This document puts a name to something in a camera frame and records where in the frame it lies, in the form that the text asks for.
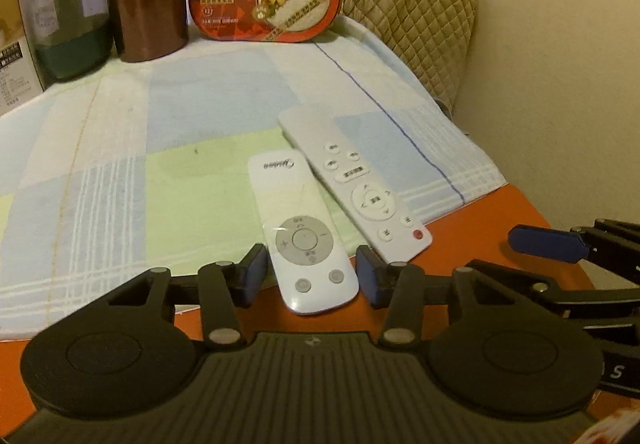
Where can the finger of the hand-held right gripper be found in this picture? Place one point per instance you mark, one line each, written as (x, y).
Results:
(545, 243)
(575, 301)

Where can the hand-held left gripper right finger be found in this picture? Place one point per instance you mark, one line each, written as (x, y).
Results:
(367, 276)

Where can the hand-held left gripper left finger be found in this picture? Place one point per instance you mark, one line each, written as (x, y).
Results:
(253, 274)

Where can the white remote with round dial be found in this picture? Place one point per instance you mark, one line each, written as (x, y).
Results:
(295, 204)

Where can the long white remote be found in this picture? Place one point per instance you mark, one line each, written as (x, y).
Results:
(345, 158)

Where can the orange cardboard box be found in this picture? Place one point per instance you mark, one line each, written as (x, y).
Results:
(530, 214)

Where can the pastel checked cloth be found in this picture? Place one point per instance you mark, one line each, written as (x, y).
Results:
(150, 148)

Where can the green glass jar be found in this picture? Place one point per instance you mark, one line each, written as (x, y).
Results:
(70, 28)

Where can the printed cardboard box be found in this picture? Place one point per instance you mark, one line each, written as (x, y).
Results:
(17, 48)

